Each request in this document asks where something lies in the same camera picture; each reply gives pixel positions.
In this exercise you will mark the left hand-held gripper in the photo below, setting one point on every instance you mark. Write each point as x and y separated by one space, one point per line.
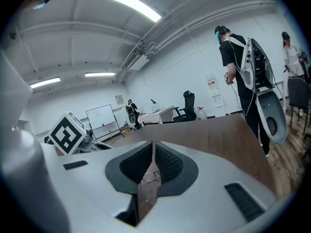
64 133

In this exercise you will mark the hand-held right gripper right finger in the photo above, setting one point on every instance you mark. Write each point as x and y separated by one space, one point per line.
209 190

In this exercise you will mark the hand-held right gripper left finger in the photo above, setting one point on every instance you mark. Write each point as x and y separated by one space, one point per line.
92 186

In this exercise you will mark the black-framed eyeglasses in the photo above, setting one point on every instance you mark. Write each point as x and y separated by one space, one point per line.
148 176

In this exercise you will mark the whiteboard on stand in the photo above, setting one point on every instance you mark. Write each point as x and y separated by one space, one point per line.
100 116

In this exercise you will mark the white desk with checkered cloth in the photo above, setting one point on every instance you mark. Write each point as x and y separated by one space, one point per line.
155 116

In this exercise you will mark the black desk lamp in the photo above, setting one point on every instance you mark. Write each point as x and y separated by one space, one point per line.
153 101

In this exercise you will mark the ceiling light panel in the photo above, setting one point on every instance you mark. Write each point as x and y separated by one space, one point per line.
45 82
133 4
99 74

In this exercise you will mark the clear water jug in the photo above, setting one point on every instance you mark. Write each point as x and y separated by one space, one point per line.
201 113

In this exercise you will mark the black high-back office chair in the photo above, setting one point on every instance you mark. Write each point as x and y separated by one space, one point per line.
188 105

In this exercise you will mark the ceiling air conditioner unit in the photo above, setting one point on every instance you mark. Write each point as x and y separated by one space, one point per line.
136 62

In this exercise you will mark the white water dispenser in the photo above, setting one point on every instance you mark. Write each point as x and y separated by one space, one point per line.
216 91

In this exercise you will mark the grey thin-legged chair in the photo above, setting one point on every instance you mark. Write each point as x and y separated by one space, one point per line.
297 91

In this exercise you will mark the wall notice sheet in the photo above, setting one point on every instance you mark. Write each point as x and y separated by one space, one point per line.
118 100

